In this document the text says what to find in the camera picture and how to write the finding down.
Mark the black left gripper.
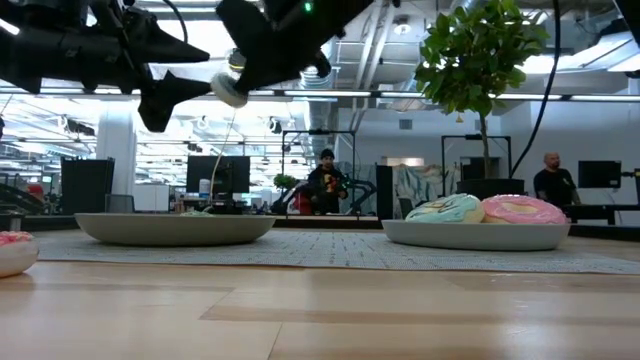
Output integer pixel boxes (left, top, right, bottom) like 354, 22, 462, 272
74, 0, 211, 134

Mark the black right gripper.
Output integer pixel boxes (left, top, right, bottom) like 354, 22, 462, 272
215, 0, 374, 96

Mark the small blue frosted donut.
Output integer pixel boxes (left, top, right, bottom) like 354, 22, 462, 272
209, 71, 250, 110

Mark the large mint frosted donut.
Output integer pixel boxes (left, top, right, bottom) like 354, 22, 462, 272
404, 193, 486, 225

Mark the large pink frosted donut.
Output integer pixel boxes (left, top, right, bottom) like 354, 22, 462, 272
480, 194, 569, 226

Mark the black ceiling spotlight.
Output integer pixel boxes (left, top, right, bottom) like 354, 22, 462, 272
227, 48, 249, 74

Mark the long ceiling light strip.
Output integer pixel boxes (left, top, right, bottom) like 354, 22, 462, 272
507, 93, 640, 103
0, 87, 381, 99

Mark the black computer monitor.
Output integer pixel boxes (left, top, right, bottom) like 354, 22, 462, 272
185, 155, 251, 197

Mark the black cabinet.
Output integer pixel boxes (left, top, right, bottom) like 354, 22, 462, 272
60, 157, 116, 215

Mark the grey chair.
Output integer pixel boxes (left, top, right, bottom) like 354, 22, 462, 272
104, 193, 135, 215

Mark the person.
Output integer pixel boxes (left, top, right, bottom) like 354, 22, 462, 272
305, 147, 350, 215
532, 152, 582, 207

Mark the olive green plate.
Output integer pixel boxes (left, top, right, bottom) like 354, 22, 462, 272
73, 213, 277, 247

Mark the black partition panel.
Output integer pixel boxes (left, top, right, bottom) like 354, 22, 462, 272
375, 164, 394, 221

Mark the blue white cloth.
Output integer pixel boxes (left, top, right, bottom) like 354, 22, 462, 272
392, 164, 441, 220

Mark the grey woven placemat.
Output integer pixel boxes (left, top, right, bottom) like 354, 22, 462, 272
37, 229, 640, 277

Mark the potted green plant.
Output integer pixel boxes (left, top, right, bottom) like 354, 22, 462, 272
413, 0, 551, 201

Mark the grey plate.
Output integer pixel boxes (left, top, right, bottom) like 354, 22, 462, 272
381, 219, 572, 252

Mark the black desk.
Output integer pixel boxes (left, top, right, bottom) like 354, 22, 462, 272
567, 203, 640, 226

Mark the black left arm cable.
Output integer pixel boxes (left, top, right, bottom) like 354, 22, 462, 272
159, 0, 189, 45

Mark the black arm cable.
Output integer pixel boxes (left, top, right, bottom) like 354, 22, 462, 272
509, 0, 562, 177
159, 0, 189, 45

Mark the silver ventilation duct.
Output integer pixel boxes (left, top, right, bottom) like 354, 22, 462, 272
298, 39, 346, 161

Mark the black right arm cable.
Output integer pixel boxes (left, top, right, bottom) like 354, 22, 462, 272
509, 0, 562, 177

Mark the black wall monitor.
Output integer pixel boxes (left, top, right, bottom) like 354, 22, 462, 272
578, 160, 623, 190

